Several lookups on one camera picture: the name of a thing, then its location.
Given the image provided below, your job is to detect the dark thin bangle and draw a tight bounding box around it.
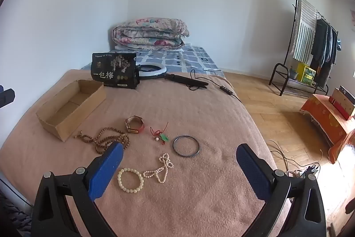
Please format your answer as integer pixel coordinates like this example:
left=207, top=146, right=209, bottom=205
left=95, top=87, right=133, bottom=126
left=173, top=135, right=200, bottom=157

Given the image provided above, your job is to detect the dark grey hanging jacket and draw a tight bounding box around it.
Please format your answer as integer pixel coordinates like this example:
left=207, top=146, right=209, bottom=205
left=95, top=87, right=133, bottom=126
left=310, top=18, right=330, bottom=88

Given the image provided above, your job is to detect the black hair straightener with cable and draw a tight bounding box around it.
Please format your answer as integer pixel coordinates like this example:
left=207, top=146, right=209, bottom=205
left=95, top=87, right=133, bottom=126
left=165, top=74, right=209, bottom=89

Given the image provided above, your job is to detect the dark hanging garment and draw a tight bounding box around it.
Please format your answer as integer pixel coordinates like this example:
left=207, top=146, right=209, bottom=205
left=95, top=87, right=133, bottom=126
left=327, top=27, right=339, bottom=67

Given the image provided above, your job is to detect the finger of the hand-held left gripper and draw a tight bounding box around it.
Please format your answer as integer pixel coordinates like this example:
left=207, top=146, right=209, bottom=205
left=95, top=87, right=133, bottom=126
left=0, top=85, right=16, bottom=109

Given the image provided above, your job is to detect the red box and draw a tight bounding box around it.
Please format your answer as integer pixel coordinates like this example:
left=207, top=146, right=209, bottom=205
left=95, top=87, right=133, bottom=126
left=329, top=96, right=353, bottom=120

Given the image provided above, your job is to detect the red string jade pendant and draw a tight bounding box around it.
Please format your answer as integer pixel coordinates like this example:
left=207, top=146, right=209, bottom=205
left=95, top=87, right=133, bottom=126
left=150, top=122, right=170, bottom=145

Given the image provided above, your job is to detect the striped hanging towel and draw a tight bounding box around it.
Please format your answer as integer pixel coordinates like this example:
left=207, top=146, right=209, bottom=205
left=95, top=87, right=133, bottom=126
left=292, top=0, right=318, bottom=64

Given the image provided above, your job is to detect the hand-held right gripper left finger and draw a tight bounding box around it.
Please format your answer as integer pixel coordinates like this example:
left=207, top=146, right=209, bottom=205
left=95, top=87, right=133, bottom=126
left=31, top=141, right=124, bottom=237

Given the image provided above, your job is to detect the white ring light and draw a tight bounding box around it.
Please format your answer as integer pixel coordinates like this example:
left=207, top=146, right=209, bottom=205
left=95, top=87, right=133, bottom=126
left=135, top=64, right=167, bottom=79

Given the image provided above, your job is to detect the green box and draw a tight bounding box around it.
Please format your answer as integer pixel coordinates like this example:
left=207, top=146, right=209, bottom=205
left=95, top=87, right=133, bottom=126
left=303, top=66, right=317, bottom=85

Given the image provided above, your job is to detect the folded floral quilt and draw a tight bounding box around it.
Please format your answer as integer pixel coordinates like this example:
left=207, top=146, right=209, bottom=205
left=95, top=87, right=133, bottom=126
left=112, top=18, right=190, bottom=52

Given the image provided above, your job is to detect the black metal clothes rack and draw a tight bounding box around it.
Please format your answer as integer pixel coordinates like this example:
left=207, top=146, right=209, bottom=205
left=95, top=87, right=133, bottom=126
left=268, top=0, right=340, bottom=96

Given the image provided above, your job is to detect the black snack bag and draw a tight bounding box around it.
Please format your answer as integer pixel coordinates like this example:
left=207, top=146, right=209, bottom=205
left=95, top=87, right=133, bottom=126
left=91, top=52, right=140, bottom=90

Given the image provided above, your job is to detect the brown wooden bead necklace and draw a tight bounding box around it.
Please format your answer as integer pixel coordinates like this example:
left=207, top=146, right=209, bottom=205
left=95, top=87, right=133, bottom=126
left=74, top=127, right=130, bottom=155

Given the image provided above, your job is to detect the white floor cable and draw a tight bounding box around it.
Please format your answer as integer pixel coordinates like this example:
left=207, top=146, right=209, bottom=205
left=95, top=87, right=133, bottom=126
left=268, top=140, right=323, bottom=173

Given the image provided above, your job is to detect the pink blanket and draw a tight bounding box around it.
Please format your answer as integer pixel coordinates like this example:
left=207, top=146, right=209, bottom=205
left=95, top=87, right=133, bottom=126
left=0, top=70, right=278, bottom=237

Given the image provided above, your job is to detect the dark patterned cloth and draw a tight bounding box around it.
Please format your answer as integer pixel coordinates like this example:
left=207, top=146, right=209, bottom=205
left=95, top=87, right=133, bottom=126
left=0, top=194, right=32, bottom=237

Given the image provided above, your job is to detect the blue checked bedsheet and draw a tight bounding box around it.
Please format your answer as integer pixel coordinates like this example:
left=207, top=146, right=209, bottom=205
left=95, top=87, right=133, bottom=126
left=82, top=44, right=226, bottom=79

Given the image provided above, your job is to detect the black cable with controller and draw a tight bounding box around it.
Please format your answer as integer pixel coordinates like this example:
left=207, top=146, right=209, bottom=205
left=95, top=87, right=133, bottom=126
left=189, top=69, right=242, bottom=103

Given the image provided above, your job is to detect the tan box with dark lid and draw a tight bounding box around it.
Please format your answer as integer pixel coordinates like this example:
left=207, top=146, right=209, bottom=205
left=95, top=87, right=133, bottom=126
left=332, top=86, right=355, bottom=117

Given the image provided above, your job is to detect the orange cardboard box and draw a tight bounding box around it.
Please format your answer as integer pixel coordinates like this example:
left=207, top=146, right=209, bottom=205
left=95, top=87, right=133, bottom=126
left=300, top=94, right=355, bottom=164

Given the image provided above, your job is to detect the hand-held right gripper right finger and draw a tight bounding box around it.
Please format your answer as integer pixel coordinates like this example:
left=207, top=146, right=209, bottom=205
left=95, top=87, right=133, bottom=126
left=236, top=143, right=327, bottom=237

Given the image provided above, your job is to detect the cream bead bracelet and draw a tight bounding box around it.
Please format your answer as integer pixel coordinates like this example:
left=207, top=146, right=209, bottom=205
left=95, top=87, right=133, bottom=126
left=117, top=167, right=145, bottom=193

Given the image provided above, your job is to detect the yellow box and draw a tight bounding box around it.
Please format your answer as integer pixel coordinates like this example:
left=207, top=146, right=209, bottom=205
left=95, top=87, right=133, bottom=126
left=296, top=62, right=308, bottom=81

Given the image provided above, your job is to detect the white pearl necklace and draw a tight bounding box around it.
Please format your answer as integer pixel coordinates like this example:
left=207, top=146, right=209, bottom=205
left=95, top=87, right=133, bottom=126
left=143, top=153, right=174, bottom=183

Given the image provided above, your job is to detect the black power strip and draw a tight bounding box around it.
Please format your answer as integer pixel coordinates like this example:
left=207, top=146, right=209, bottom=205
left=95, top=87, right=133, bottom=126
left=301, top=165, right=319, bottom=179

